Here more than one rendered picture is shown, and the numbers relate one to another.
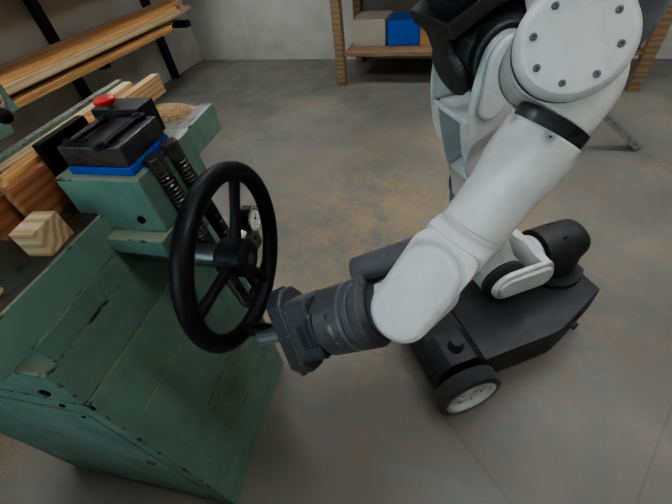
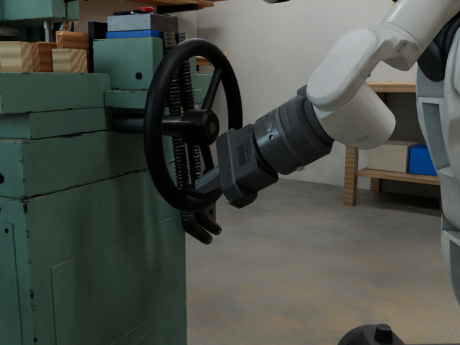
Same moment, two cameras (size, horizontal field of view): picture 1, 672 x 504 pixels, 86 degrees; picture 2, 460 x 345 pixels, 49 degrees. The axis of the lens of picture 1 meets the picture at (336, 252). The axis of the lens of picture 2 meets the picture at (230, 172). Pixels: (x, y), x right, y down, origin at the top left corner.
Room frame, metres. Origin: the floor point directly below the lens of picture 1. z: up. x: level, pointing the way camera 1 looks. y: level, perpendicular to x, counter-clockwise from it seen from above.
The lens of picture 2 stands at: (-0.43, -0.04, 0.89)
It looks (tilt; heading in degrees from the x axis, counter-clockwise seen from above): 11 degrees down; 10
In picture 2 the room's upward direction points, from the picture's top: straight up
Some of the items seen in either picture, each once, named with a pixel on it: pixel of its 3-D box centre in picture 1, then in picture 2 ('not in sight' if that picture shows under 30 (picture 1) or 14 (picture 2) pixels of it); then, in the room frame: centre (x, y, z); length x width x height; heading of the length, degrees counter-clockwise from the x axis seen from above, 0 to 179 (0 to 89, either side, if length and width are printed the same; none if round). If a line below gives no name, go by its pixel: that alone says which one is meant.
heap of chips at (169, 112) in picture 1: (166, 110); not in sight; (0.77, 0.30, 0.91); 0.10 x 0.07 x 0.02; 72
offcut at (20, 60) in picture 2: not in sight; (16, 57); (0.30, 0.42, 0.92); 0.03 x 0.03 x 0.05; 5
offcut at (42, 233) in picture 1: (42, 233); (70, 61); (0.39, 0.37, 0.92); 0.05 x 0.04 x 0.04; 168
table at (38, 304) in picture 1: (110, 199); (111, 89); (0.53, 0.36, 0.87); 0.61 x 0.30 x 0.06; 162
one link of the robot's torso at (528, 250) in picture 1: (505, 262); not in sight; (0.74, -0.54, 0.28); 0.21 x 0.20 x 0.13; 102
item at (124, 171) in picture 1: (118, 131); (148, 24); (0.51, 0.27, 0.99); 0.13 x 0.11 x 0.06; 162
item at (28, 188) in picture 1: (79, 164); (105, 56); (0.54, 0.38, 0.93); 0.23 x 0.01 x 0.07; 162
